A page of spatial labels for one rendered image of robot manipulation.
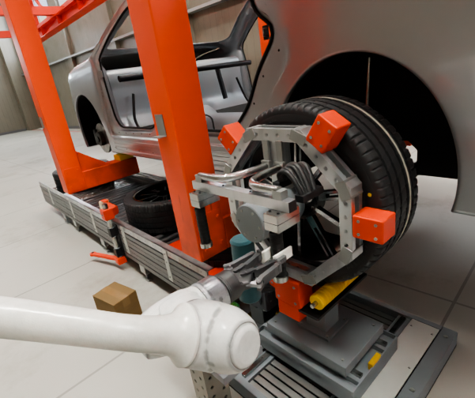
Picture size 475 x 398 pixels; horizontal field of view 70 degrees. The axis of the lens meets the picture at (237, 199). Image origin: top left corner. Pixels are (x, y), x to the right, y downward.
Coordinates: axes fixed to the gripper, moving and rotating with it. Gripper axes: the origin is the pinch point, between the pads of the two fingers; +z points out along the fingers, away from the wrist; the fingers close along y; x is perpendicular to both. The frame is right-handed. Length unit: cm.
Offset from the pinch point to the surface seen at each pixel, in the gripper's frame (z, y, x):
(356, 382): 28, 6, -67
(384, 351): 47, 7, -66
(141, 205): 37, -167, -33
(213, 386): -11, -30, -62
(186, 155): 16, -60, 18
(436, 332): 80, 16, -75
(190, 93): 23, -60, 42
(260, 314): 33, -49, -68
